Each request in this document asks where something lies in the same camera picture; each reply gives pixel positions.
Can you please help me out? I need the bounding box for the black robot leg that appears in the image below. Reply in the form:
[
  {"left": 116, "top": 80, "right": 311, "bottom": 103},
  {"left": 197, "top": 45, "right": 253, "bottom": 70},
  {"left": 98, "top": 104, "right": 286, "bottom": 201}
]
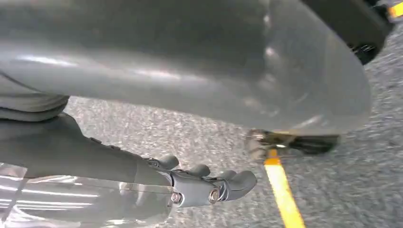
[{"left": 301, "top": 0, "right": 395, "bottom": 66}]

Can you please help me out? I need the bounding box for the yellow floor tape strip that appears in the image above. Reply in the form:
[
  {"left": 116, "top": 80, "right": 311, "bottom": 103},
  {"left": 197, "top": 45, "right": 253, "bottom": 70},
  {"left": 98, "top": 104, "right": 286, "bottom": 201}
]
[
  {"left": 388, "top": 1, "right": 403, "bottom": 19},
  {"left": 264, "top": 149, "right": 307, "bottom": 228}
]

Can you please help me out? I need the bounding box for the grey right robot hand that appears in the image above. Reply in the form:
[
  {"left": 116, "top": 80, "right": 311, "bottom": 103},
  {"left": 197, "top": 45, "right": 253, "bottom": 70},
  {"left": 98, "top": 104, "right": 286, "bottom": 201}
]
[{"left": 0, "top": 0, "right": 373, "bottom": 228}]

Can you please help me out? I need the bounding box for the ribbed grey right arm sleeve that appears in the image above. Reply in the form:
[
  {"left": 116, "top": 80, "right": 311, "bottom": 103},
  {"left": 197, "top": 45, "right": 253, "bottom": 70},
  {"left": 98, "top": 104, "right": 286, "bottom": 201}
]
[{"left": 0, "top": 71, "right": 70, "bottom": 123}]

